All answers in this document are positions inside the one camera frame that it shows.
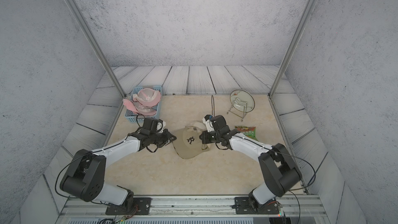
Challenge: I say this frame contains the right aluminium corner post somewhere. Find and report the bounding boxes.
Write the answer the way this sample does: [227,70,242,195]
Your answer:
[268,0,317,99]

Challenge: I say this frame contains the left aluminium corner post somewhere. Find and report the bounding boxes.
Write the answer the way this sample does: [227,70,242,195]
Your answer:
[64,0,126,98]

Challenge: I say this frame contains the green red snack bag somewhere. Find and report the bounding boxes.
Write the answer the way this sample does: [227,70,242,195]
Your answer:
[235,125,257,141]

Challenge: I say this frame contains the chrome wire plate rack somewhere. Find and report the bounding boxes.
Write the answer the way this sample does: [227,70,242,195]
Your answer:
[227,97,248,122]

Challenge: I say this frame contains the pink baseball cap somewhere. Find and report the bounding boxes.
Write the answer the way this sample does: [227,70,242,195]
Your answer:
[123,88,162,117]

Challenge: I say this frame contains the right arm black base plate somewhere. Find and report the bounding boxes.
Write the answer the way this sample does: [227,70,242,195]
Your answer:
[232,197,280,215]

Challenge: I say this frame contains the white ceramic plate red flowers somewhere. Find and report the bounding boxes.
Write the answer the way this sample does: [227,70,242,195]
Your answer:
[230,90,256,113]

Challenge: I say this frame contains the aluminium front rail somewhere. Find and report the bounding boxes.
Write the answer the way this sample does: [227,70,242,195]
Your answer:
[55,194,330,224]

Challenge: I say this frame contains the light blue plastic basket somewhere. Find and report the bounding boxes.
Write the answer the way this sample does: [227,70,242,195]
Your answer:
[123,85,163,123]

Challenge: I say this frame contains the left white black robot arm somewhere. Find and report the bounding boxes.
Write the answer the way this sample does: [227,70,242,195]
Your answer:
[59,118,177,206]

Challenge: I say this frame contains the beige baseball cap black logo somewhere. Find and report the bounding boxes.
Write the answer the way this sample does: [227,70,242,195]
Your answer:
[172,121,210,159]

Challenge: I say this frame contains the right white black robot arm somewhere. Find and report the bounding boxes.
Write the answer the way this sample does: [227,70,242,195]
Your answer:
[200,115,302,208]

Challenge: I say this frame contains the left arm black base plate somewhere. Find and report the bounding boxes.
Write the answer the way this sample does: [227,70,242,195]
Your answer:
[105,197,152,216]

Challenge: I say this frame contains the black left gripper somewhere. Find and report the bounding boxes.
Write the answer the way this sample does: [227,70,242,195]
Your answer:
[149,129,177,148]

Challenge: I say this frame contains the aluminium corner post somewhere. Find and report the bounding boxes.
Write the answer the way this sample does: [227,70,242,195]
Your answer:
[268,0,317,99]
[64,0,126,98]

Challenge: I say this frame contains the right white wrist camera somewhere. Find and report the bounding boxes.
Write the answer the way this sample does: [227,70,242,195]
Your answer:
[203,115,214,132]

